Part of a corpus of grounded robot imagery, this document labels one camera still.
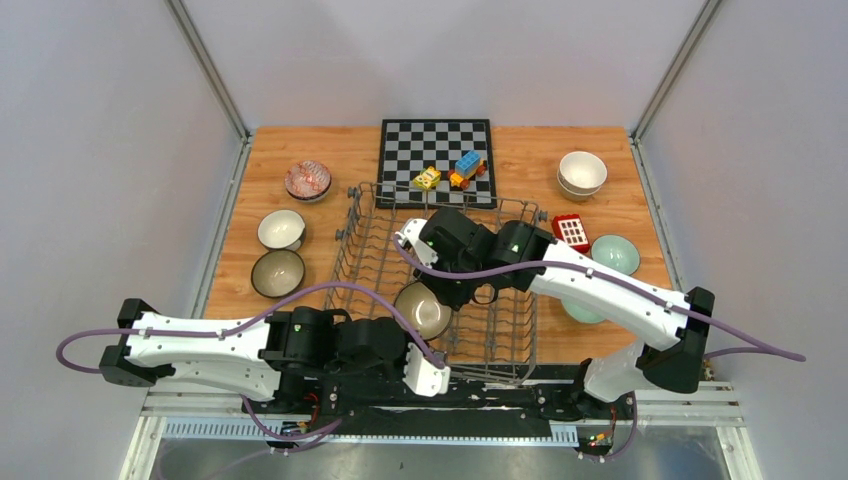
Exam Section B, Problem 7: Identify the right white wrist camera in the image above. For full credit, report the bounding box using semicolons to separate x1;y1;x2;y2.
396;218;431;262

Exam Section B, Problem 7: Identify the yellow toy car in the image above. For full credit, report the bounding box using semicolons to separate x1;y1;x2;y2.
412;166;441;191

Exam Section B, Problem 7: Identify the black white checkerboard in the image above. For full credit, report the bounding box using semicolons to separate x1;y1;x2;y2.
374;119;497;209

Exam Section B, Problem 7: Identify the blue orange toy truck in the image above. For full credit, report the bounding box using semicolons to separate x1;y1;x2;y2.
448;150;487;190

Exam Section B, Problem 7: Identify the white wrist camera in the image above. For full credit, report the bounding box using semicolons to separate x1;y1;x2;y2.
396;218;431;262
403;343;451;398

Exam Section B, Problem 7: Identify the black patterned bowl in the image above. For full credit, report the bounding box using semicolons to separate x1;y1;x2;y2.
394;281;452;341

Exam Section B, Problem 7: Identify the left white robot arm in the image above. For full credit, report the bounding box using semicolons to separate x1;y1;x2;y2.
99;299;411;413

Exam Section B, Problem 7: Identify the red toy block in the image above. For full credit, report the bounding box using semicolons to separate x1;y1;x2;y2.
551;214;591;254

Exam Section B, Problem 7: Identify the mint green bowl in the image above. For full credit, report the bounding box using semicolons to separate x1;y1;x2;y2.
562;301;606;324

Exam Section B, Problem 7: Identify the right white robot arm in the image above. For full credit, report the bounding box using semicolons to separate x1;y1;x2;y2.
395;208;709;418

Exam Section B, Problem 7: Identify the beige floral bowl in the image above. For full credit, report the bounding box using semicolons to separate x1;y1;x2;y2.
557;178;600;203

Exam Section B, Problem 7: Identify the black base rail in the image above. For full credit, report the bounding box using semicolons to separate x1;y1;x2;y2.
241;364;635;442

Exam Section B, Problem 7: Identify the teal white dotted bowl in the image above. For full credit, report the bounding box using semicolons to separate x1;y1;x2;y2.
257;209;306;251

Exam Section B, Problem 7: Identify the light blue striped bowl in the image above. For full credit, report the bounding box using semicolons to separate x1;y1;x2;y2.
590;235;641;275

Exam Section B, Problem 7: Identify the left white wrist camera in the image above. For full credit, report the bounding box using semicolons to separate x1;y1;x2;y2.
403;343;451;398

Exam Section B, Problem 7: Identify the blue zigzag bowl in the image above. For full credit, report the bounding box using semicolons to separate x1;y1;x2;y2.
284;160;332;196

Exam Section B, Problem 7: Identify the grey wire dish rack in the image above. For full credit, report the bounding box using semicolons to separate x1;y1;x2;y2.
331;183;538;385

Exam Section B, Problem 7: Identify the dark teal glazed bowl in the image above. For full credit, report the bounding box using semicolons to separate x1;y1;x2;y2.
250;250;306;299

